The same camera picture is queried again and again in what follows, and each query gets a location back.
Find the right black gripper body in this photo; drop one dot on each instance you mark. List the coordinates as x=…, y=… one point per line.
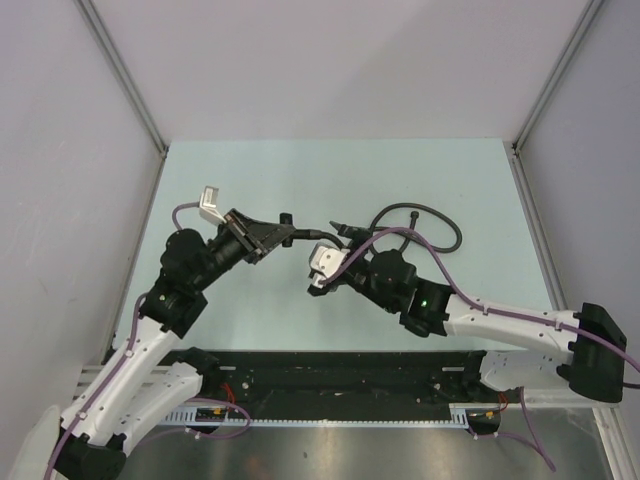
x=358, y=276

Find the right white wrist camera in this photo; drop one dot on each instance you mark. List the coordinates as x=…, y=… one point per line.
x=324, y=262

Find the black T-shaped connector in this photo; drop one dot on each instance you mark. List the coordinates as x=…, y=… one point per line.
x=292, y=233

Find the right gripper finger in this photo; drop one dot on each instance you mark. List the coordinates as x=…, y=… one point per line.
x=319, y=291
x=350, y=232

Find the aluminium corner post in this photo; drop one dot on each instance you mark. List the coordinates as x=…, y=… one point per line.
x=107, y=46
x=568, y=53

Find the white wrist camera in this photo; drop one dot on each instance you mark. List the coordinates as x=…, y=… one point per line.
x=207, y=206
x=324, y=262

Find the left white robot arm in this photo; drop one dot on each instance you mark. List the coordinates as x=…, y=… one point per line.
x=101, y=428

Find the white slotted cable duct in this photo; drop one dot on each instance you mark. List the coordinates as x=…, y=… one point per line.
x=194, y=417

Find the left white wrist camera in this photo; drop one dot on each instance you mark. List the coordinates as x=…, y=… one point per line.
x=207, y=206

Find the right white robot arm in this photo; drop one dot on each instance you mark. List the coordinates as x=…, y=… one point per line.
x=583, y=350

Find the right aluminium corner post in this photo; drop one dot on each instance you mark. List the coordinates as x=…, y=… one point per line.
x=568, y=53

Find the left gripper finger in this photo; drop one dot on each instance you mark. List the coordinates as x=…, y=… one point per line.
x=266, y=247
x=252, y=229

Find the left aluminium corner post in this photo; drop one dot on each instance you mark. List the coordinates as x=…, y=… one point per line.
x=107, y=46

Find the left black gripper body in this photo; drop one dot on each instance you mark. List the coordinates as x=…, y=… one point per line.
x=225, y=251

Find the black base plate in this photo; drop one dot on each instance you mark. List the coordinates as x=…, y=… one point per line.
x=352, y=385

